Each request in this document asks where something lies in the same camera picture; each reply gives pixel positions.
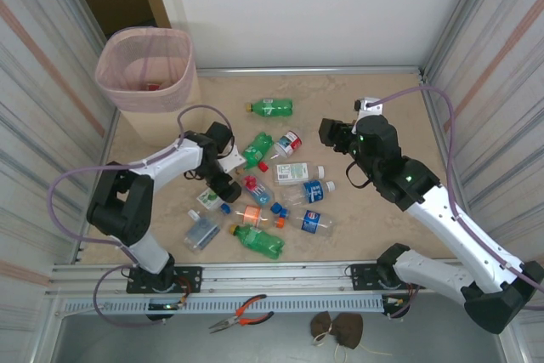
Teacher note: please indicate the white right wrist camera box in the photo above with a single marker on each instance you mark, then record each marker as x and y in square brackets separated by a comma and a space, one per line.
[367, 106]

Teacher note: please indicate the bottle green leaf white label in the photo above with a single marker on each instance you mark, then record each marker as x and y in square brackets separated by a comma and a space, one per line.
[206, 199]

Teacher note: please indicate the blue label bottle white cap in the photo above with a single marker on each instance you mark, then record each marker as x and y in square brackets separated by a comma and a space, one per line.
[314, 191]

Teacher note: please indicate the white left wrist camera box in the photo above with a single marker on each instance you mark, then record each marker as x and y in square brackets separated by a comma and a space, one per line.
[233, 162]

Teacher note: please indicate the brown cloth pouch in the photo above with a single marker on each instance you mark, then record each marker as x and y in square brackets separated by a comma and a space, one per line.
[322, 324]
[349, 328]

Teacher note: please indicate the clear bottle orange label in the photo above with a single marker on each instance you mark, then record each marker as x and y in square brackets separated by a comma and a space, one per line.
[253, 215]

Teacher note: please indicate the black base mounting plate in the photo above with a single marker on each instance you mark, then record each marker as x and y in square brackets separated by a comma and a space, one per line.
[191, 280]
[357, 276]

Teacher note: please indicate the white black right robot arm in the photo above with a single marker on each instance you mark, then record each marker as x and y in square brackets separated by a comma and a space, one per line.
[459, 231]

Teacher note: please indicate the green bottle with logo label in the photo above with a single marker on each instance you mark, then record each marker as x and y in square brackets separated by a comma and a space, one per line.
[272, 108]

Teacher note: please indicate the crushed green bottle white label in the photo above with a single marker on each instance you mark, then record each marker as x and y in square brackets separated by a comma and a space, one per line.
[259, 148]

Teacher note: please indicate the square bottle green white label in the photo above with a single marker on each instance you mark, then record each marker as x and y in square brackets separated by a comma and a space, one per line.
[293, 172]

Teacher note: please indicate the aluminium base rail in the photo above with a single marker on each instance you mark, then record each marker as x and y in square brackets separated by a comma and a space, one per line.
[276, 273]

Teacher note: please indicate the clear bottle red teal label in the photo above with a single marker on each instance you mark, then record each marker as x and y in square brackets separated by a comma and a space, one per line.
[289, 142]

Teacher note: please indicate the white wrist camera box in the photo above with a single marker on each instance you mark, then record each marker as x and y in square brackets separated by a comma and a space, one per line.
[233, 162]
[367, 106]

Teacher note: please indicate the loose orange bottle cap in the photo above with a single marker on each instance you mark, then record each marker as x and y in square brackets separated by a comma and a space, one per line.
[279, 222]

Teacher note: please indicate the clear bottle red cap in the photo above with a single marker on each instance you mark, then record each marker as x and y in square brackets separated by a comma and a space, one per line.
[259, 193]

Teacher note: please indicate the loose red bottle cap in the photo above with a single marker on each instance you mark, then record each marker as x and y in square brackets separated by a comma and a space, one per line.
[263, 166]

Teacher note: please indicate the green bottle orange cap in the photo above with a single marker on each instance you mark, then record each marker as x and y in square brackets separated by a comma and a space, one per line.
[259, 242]

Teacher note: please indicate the aluminium side rail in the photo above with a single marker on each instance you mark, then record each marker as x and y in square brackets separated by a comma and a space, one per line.
[111, 135]
[434, 125]

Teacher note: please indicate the bottle grey blue label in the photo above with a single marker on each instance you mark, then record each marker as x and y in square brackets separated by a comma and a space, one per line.
[202, 231]

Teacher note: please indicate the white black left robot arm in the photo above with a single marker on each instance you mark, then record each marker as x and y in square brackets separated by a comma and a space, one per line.
[123, 205]

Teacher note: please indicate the clear bottle round logo label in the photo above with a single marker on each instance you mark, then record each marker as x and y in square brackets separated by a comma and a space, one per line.
[312, 220]

